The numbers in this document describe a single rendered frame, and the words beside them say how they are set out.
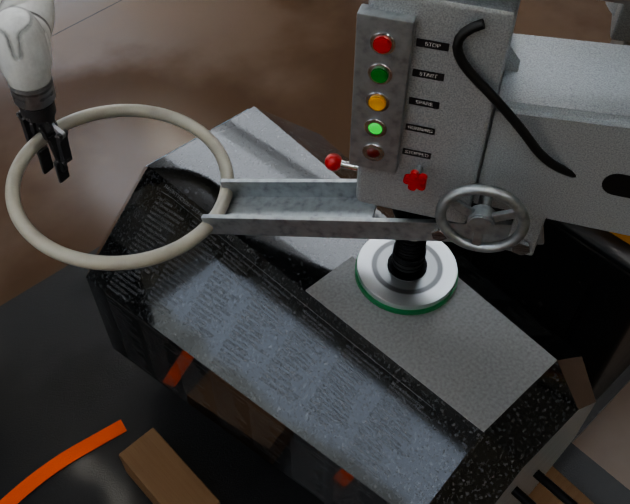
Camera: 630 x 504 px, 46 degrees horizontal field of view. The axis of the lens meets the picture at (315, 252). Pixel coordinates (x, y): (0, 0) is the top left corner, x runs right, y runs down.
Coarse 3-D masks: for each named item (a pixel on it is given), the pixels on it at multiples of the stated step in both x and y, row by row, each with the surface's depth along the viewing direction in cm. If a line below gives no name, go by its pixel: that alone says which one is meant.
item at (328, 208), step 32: (256, 192) 162; (288, 192) 159; (320, 192) 156; (352, 192) 154; (224, 224) 156; (256, 224) 153; (288, 224) 150; (320, 224) 147; (352, 224) 144; (384, 224) 142; (416, 224) 139
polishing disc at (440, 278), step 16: (368, 240) 163; (384, 240) 163; (368, 256) 160; (384, 256) 160; (432, 256) 160; (448, 256) 160; (368, 272) 157; (384, 272) 157; (432, 272) 157; (448, 272) 157; (368, 288) 154; (384, 288) 154; (400, 288) 154; (416, 288) 154; (432, 288) 154; (448, 288) 154; (400, 304) 152; (416, 304) 152; (432, 304) 153
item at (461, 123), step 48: (384, 0) 101; (432, 0) 99; (480, 0) 98; (480, 48) 102; (432, 96) 110; (480, 96) 108; (432, 144) 117; (480, 144) 115; (384, 192) 128; (432, 192) 125
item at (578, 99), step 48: (528, 48) 118; (576, 48) 117; (624, 48) 116; (528, 96) 110; (576, 96) 109; (624, 96) 109; (528, 144) 110; (576, 144) 110; (624, 144) 108; (528, 192) 120; (576, 192) 117; (624, 192) 114; (528, 240) 130
